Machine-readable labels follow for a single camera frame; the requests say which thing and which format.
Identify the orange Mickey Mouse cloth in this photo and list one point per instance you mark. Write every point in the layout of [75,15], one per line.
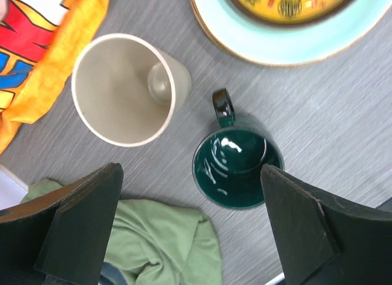
[40,42]

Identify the cream bird plate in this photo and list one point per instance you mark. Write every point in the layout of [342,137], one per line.
[208,30]

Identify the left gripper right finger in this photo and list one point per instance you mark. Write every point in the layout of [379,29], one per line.
[322,238]

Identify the green cloth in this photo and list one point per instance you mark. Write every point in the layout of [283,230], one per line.
[155,243]

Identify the beige tumbler cup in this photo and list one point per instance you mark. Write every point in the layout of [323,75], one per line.
[126,91]

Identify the yellow brown patterned plate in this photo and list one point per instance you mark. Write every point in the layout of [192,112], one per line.
[290,12]

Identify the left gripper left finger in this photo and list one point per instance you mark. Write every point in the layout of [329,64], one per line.
[62,236]

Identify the light green flower plate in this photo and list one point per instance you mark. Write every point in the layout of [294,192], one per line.
[275,43]

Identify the dark green mug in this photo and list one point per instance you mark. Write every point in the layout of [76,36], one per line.
[227,163]

